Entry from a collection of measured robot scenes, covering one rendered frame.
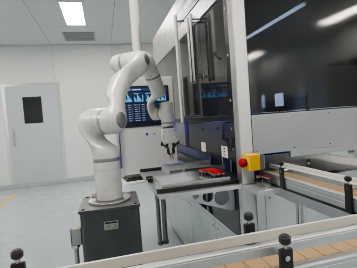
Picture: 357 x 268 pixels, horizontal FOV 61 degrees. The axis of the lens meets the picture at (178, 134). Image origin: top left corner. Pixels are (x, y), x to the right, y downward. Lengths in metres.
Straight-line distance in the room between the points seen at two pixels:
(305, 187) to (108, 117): 0.84
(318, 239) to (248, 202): 0.85
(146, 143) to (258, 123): 1.10
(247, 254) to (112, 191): 0.90
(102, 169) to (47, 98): 5.64
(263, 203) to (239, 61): 0.68
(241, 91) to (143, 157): 1.14
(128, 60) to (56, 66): 5.50
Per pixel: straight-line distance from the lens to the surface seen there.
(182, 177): 1.68
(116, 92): 1.44
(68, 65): 6.99
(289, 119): 1.55
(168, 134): 1.88
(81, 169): 6.93
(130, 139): 2.29
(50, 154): 6.95
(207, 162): 2.08
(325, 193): 1.16
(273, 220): 1.58
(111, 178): 1.37
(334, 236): 0.69
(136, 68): 1.54
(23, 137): 7.03
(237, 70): 1.44
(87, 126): 1.40
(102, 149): 1.36
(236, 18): 1.49
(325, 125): 1.68
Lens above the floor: 1.21
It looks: 3 degrees down
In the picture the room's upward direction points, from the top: 4 degrees counter-clockwise
